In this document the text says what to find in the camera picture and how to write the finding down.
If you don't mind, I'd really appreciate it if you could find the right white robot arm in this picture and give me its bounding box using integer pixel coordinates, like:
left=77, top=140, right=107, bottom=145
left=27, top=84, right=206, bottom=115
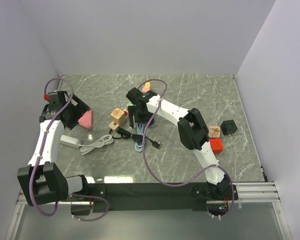
left=126, top=87, right=233, bottom=200

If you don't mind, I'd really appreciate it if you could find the beige cube socket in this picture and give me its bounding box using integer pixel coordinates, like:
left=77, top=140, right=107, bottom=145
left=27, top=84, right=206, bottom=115
left=110, top=108, right=126, bottom=125

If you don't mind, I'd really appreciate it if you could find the pink triangular socket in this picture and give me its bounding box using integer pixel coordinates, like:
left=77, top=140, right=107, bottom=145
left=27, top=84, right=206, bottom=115
left=78, top=110, right=93, bottom=131

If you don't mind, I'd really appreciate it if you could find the beige wooden power strip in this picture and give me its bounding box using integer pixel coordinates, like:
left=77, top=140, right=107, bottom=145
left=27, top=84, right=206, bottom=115
left=109, top=108, right=129, bottom=131

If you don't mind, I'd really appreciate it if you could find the black cube socket adapter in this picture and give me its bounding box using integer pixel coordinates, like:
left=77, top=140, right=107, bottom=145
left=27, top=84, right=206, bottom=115
left=220, top=119, right=238, bottom=136

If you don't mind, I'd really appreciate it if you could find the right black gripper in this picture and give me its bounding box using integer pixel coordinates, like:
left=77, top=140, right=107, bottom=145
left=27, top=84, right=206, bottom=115
left=128, top=106, right=155, bottom=129

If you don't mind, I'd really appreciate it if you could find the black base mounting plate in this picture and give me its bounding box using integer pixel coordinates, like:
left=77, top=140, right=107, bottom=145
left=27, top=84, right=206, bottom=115
left=60, top=182, right=239, bottom=213

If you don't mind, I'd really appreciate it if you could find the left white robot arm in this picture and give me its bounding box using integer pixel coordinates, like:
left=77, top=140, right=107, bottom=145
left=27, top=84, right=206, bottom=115
left=17, top=90, right=90, bottom=207

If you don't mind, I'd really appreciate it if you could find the black power cord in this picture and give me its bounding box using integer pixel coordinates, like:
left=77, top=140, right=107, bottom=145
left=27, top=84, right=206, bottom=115
left=112, top=126, right=162, bottom=150

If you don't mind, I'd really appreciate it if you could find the pink plug adapter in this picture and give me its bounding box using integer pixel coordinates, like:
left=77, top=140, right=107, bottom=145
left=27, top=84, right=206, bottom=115
left=142, top=87, right=150, bottom=93

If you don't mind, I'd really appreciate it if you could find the patterned pink cube socket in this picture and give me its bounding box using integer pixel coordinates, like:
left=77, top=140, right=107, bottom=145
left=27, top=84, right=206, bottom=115
left=208, top=124, right=221, bottom=139

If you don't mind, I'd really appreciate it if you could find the left aluminium side rail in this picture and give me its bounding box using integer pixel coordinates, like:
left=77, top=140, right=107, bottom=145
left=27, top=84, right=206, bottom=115
left=55, top=74, right=67, bottom=91

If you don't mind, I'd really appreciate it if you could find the red cube socket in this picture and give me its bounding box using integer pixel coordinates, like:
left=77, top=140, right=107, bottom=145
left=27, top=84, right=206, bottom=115
left=210, top=138, right=224, bottom=155

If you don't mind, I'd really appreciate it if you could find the aluminium front rail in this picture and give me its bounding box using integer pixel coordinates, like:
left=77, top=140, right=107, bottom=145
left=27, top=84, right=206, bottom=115
left=16, top=182, right=281, bottom=205

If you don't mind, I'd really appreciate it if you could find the light blue power cord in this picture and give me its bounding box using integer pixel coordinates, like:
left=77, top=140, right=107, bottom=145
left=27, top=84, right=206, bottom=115
left=134, top=122, right=146, bottom=153

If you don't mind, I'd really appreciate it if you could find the white coiled cable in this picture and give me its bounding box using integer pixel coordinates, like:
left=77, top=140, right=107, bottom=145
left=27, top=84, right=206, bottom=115
left=79, top=134, right=114, bottom=156

